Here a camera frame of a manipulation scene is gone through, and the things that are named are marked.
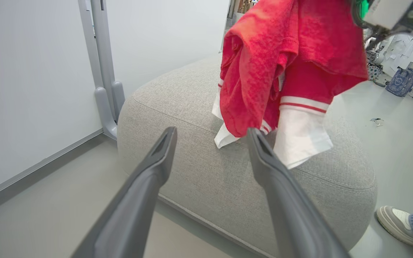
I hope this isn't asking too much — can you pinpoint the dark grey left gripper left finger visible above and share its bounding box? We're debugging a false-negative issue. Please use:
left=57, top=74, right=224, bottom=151
left=71, top=126, right=177, bottom=258

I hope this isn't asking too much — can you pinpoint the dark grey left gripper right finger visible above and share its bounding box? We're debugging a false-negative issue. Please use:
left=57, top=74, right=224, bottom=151
left=247, top=128, right=350, bottom=258

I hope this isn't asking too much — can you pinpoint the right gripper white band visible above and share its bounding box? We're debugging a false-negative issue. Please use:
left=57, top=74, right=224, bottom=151
left=358, top=0, right=413, bottom=62

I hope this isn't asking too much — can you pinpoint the red jersey with white trim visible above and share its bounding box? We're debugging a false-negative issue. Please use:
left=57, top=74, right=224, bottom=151
left=212, top=0, right=369, bottom=169

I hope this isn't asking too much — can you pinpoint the small blue patterned bag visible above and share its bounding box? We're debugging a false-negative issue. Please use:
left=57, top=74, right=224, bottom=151
left=367, top=63, right=384, bottom=81

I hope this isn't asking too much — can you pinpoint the grey sofa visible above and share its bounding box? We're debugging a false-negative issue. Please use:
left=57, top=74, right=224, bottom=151
left=117, top=54, right=378, bottom=258

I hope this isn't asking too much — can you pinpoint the white and grey sneaker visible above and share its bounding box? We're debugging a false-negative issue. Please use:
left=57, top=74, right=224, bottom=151
left=376, top=206, right=413, bottom=257

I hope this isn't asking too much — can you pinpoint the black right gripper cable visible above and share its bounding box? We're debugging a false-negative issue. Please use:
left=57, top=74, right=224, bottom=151
left=351, top=0, right=366, bottom=29

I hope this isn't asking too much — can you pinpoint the grey partition base rail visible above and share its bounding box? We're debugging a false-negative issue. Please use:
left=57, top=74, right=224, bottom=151
left=0, top=128, right=104, bottom=220

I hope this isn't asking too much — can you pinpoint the grey partition post with feet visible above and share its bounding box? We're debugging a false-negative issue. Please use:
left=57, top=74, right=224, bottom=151
left=77, top=0, right=125, bottom=141

